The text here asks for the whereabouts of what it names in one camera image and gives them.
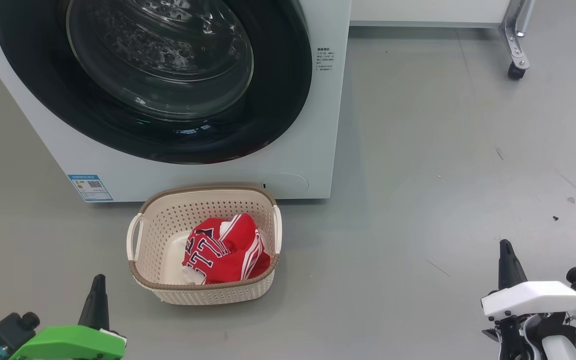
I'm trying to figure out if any red and white jersey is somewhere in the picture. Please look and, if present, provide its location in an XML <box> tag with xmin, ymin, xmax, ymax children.
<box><xmin>182</xmin><ymin>213</ymin><xmax>271</xmax><ymax>286</ymax></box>

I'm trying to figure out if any cream perforated laundry basket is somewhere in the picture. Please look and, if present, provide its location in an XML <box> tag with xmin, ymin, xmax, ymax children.
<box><xmin>126</xmin><ymin>185</ymin><xmax>283</xmax><ymax>306</ymax></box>

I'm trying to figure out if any perforated steel washer drum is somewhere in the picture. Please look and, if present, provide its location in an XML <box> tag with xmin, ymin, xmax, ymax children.
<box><xmin>67</xmin><ymin>0</ymin><xmax>255</xmax><ymax>121</ymax></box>

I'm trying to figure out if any grey metal caster leg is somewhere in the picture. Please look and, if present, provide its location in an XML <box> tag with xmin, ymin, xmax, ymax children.
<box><xmin>499</xmin><ymin>0</ymin><xmax>536</xmax><ymax>81</ymax></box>

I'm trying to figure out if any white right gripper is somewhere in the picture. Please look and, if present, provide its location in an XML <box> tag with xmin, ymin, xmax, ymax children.
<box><xmin>480</xmin><ymin>239</ymin><xmax>576</xmax><ymax>360</ymax></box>

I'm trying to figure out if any small black text label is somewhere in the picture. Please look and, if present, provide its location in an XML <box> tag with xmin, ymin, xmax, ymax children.
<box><xmin>316</xmin><ymin>47</ymin><xmax>336</xmax><ymax>72</ymax></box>

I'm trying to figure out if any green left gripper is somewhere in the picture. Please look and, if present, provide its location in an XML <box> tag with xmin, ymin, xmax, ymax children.
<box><xmin>8</xmin><ymin>274</ymin><xmax>128</xmax><ymax>360</ymax></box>

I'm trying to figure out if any black round glass washer door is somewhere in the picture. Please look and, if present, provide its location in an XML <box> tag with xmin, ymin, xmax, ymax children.
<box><xmin>0</xmin><ymin>0</ymin><xmax>313</xmax><ymax>165</ymax></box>

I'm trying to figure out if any white front-load washing machine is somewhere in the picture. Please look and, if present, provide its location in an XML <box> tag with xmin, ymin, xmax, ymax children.
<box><xmin>0</xmin><ymin>0</ymin><xmax>352</xmax><ymax>203</ymax></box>

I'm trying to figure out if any blue energy label sticker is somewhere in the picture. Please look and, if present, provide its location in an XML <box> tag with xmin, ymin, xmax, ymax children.
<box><xmin>67</xmin><ymin>174</ymin><xmax>114</xmax><ymax>202</ymax></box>

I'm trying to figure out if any white partition panel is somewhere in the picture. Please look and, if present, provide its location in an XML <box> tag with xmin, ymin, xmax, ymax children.
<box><xmin>350</xmin><ymin>0</ymin><xmax>514</xmax><ymax>28</ymax></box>

